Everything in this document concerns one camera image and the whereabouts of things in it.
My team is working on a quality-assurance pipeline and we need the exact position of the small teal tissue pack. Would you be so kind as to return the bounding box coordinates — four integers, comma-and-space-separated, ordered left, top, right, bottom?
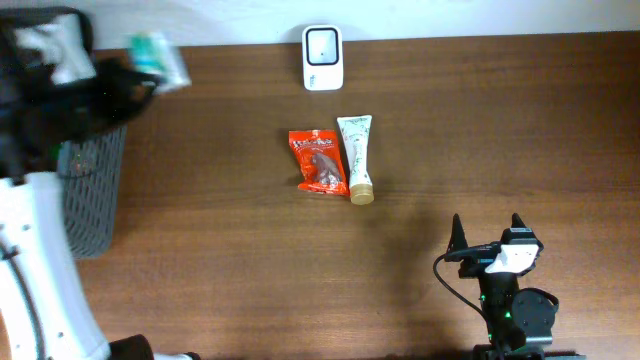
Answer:
128, 31, 192, 94

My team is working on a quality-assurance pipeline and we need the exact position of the white leaf-print cream tube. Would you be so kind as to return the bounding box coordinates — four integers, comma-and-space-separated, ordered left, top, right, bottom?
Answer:
337, 115, 374, 205

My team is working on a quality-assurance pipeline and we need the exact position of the red candy bag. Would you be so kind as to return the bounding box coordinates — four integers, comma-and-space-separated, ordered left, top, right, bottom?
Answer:
288, 130, 349, 196

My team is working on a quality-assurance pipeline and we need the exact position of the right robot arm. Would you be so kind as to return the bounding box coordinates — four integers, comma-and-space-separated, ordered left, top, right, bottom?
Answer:
433, 214, 584, 360

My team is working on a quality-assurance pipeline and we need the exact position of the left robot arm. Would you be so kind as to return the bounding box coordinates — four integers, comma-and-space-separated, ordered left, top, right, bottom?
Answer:
1, 59, 161, 359

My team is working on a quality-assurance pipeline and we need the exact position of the white barcode scanner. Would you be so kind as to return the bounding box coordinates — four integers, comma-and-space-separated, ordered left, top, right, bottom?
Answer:
302, 24, 344, 91

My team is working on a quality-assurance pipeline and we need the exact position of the grey plastic mesh basket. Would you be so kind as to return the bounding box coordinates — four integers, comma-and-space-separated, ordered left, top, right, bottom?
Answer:
0, 5, 128, 260

